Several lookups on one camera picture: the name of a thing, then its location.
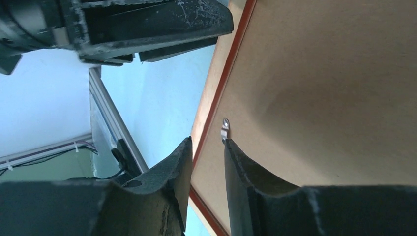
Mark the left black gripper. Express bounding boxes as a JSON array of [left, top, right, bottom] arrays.
[[0, 0, 134, 75]]

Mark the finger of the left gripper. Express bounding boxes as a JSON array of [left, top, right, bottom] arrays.
[[80, 0, 234, 59], [139, 37, 218, 62]]

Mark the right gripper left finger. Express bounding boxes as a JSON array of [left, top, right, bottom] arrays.
[[0, 137, 192, 236]]

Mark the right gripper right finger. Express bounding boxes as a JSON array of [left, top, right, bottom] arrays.
[[224, 139, 417, 236]]

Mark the brown cardboard backing board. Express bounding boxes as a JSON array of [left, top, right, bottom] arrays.
[[191, 0, 417, 235]]

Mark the wooden picture frame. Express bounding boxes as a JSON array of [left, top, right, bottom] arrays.
[[189, 0, 257, 236]]

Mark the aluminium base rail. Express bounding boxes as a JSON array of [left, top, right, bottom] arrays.
[[0, 67, 149, 177]]

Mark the metal frame retaining clip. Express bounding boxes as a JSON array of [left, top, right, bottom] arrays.
[[220, 118, 230, 144]]

